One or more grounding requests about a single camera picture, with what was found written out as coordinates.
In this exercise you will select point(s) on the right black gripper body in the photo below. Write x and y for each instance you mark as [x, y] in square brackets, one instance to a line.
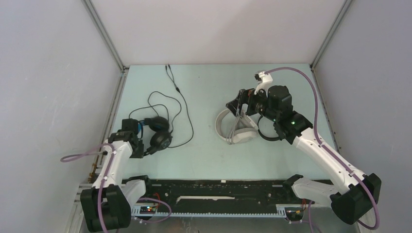
[257, 103]

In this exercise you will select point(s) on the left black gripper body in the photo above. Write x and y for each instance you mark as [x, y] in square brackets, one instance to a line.
[138, 152]

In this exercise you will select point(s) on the white headphones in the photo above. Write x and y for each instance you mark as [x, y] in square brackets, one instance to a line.
[243, 130]

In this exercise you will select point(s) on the black blue headphones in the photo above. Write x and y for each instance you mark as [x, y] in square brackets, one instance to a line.
[162, 137]

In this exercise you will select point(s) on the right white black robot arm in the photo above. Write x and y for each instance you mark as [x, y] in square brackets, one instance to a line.
[352, 193]

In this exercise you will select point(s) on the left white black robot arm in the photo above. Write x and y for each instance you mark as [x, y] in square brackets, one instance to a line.
[105, 205]

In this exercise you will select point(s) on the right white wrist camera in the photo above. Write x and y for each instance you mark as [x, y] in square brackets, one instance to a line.
[264, 81]

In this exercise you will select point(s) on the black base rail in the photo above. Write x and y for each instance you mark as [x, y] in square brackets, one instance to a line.
[219, 197]

